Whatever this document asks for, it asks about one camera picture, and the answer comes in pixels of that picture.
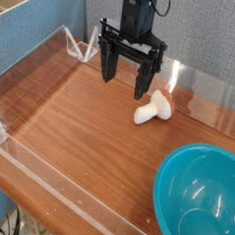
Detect black blue robot arm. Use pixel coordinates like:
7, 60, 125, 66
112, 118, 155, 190
98, 0, 171, 100

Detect clear acrylic left barrier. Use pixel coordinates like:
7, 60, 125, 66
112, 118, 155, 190
0, 26, 81, 134

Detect blue plastic bowl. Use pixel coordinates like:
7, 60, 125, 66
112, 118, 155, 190
152, 144, 235, 235

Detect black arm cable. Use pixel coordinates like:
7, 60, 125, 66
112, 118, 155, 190
148, 0, 172, 19

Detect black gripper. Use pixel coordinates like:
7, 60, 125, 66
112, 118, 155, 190
98, 18, 167, 100

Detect white brown toy mushroom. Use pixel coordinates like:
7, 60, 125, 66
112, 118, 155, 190
134, 88, 175, 125

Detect clear acrylic front barrier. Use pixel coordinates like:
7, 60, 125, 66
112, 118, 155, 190
0, 133, 170, 235

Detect clear acrylic barrier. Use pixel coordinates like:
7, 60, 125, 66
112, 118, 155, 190
83, 26, 235, 143
0, 26, 81, 134
0, 133, 170, 235

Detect clear acrylic back barrier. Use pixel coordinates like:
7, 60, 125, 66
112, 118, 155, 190
83, 26, 235, 143

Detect clear acrylic corner bracket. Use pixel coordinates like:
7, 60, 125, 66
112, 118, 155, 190
64, 27, 99, 62

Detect black cables under table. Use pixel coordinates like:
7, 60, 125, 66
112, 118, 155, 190
0, 204, 23, 235

